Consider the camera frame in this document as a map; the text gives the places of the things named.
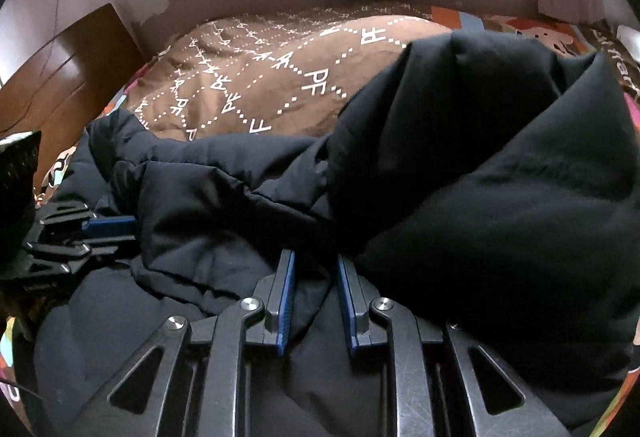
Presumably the black padded jacket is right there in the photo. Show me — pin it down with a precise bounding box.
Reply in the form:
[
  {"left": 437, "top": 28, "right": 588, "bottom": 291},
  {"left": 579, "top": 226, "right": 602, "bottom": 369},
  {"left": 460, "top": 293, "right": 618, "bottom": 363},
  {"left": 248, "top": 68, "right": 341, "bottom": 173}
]
[{"left": 32, "top": 29, "right": 636, "bottom": 437}]

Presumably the white bag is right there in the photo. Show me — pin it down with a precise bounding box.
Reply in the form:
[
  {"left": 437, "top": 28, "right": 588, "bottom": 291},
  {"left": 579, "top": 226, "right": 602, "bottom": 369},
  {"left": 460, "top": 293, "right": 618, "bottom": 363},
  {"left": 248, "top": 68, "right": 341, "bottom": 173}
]
[{"left": 616, "top": 24, "right": 640, "bottom": 54}]

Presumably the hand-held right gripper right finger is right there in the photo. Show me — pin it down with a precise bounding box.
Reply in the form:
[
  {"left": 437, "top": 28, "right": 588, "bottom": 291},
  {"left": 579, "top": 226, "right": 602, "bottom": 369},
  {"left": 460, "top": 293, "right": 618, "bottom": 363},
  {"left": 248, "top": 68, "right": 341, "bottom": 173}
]
[{"left": 335, "top": 253, "right": 575, "bottom": 437}]

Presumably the printed cartoon blanket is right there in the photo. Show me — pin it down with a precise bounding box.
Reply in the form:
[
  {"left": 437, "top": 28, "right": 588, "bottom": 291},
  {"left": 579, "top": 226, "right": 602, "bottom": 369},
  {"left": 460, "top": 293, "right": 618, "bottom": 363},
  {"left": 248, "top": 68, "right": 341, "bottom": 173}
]
[{"left": 0, "top": 1, "right": 640, "bottom": 437}]

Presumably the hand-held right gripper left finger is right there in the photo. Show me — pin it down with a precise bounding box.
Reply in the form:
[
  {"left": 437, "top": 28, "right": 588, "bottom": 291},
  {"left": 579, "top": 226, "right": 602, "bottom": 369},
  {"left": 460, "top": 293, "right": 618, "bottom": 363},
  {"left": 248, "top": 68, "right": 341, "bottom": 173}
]
[{"left": 70, "top": 248, "right": 297, "bottom": 437}]

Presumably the wooden headboard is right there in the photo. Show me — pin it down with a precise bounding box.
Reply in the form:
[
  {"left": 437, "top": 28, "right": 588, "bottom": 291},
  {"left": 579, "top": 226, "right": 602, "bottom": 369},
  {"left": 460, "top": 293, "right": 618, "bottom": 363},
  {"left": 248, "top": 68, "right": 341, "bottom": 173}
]
[{"left": 0, "top": 3, "right": 148, "bottom": 192}]

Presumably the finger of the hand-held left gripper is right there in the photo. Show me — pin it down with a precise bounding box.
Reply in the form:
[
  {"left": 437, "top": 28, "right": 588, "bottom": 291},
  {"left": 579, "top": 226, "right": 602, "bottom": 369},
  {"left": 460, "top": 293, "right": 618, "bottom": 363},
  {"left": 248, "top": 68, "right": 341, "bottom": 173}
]
[
  {"left": 37, "top": 202, "right": 138, "bottom": 239},
  {"left": 22, "top": 237, "right": 138, "bottom": 279}
]

